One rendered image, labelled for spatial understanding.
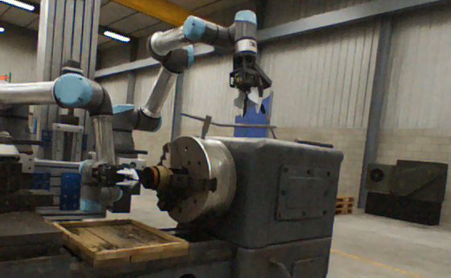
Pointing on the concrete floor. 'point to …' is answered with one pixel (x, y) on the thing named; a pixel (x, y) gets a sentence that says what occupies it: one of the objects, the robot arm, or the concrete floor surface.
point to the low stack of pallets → (343, 205)
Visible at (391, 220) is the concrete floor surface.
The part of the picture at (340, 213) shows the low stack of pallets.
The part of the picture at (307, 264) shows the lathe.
